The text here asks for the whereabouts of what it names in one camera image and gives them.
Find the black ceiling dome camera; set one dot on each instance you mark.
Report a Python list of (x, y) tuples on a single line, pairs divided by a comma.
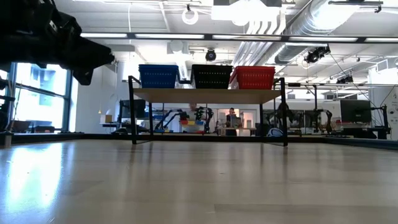
[(211, 55)]

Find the red slotted plastic basket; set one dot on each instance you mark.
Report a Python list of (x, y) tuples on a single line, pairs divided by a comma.
[(255, 68), (253, 80)]

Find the silver ceiling air duct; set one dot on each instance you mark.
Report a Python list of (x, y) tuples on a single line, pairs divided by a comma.
[(311, 28)]

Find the black ceiling track fixture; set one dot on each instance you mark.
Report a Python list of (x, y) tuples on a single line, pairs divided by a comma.
[(356, 2)]

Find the blue window frame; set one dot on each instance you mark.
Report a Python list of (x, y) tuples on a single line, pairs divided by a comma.
[(66, 102)]

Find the black table edge rail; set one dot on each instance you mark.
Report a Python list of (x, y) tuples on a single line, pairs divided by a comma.
[(342, 141)]

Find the large dark computer monitor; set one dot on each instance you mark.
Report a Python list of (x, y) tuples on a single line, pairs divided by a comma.
[(355, 111)]

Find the small dark computer monitor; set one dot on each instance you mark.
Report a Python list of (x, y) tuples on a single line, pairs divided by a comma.
[(140, 107)]

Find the wooden shelf black metal frame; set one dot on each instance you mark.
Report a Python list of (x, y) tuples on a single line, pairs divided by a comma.
[(205, 96)]

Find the small cardboard box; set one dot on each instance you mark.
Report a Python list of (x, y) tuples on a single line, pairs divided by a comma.
[(107, 119)]

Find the colourful stacked bins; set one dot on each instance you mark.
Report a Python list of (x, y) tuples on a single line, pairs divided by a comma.
[(192, 123)]

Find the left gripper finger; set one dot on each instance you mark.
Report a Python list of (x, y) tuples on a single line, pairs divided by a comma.
[(83, 76), (93, 56)]

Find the long ceiling light strip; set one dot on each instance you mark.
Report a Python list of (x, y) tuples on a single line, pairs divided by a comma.
[(169, 36)]

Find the black ceiling mounted camera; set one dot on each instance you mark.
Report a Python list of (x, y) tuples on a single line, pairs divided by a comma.
[(317, 54), (345, 79)]

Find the person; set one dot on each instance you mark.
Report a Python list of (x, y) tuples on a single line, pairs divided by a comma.
[(193, 109), (231, 119)]

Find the black slotted plastic basket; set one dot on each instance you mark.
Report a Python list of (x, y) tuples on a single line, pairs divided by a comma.
[(211, 79), (211, 66)]

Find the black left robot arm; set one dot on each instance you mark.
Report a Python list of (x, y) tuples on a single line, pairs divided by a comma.
[(21, 37)]

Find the blue background robot arm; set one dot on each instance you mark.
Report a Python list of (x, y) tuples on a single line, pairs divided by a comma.
[(168, 116)]

